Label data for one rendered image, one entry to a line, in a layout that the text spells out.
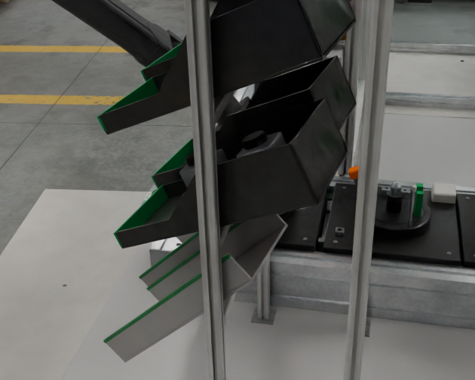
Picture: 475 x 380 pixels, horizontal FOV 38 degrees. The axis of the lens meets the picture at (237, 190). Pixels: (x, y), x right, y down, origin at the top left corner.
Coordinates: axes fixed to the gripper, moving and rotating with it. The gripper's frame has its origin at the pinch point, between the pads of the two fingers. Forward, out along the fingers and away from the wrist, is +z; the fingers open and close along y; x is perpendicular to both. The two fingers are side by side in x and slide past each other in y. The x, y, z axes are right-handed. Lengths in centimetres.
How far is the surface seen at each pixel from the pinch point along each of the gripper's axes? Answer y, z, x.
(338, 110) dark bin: -31.3, -7.7, -27.2
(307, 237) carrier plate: -9.8, 16.1, -0.4
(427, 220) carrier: -3.2, 28.2, -18.2
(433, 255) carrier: -11.7, 30.2, -17.8
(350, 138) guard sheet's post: 17.2, 13.7, -9.6
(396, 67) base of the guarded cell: 114, 35, -5
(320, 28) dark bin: -50, -21, -37
